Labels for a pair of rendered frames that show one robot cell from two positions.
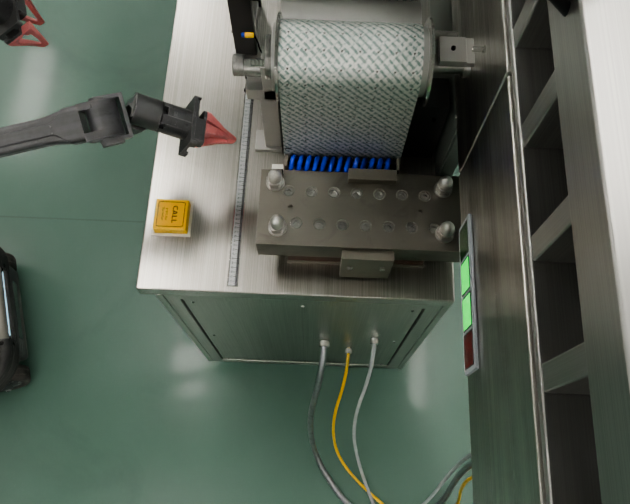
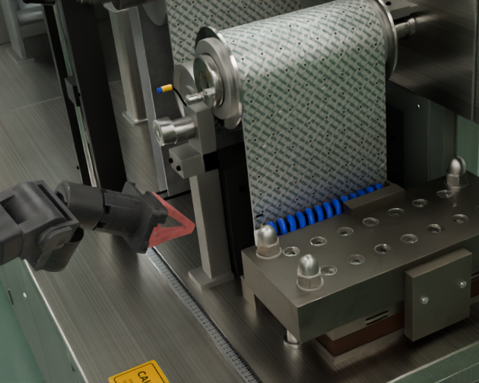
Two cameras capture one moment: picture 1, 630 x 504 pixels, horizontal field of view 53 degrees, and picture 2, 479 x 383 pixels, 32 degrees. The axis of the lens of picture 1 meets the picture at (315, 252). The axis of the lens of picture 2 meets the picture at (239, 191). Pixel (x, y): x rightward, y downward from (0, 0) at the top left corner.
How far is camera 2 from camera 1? 0.76 m
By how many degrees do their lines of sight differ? 43
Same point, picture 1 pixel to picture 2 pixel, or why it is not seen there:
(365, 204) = (389, 225)
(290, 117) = (257, 145)
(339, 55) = (290, 30)
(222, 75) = (106, 253)
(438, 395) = not seen: outside the picture
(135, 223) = not seen: outside the picture
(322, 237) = (372, 267)
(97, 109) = (24, 193)
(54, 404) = not seen: outside the picture
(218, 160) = (160, 318)
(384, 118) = (358, 108)
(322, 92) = (287, 81)
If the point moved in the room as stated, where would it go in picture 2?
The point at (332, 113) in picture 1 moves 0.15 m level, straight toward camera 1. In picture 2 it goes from (302, 119) to (360, 159)
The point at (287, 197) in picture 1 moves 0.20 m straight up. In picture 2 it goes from (295, 257) to (284, 126)
